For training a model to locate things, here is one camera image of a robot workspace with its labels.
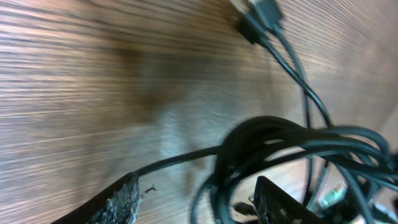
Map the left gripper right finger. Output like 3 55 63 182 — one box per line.
253 176 328 224

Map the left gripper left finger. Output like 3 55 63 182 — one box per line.
53 172 139 224

